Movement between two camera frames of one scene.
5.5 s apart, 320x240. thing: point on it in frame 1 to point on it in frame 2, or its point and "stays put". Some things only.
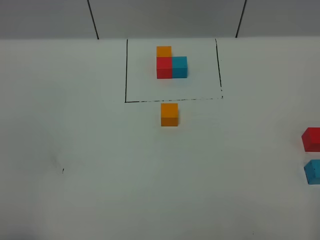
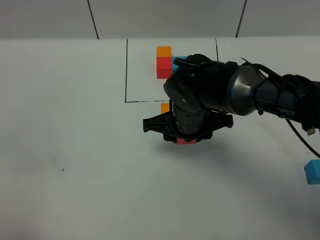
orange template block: [164, 51] stays put
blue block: [312, 170] stays put
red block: [311, 139] to [181, 141]
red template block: [164, 67] stays put
